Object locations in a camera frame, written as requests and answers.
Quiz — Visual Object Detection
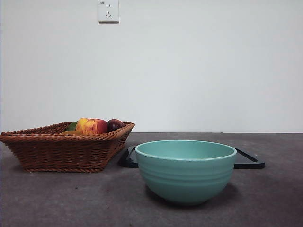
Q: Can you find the green fruit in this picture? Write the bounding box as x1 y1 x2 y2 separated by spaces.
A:
65 121 78 132

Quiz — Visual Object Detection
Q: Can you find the dark red plum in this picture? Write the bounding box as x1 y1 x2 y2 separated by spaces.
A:
107 119 125 133

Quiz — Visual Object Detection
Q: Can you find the brown wicker basket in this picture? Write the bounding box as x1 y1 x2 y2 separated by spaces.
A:
0 121 135 173

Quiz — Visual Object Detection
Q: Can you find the dark rectangular tray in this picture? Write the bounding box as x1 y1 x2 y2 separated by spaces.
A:
117 146 266 170

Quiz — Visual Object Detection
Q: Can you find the teal ribbed bowl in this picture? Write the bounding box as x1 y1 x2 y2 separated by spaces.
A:
134 140 238 206

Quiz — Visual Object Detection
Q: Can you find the white wall socket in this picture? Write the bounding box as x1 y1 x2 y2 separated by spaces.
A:
98 0 120 24

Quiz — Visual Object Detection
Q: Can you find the red and yellow apple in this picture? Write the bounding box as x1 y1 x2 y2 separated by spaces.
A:
75 118 108 136

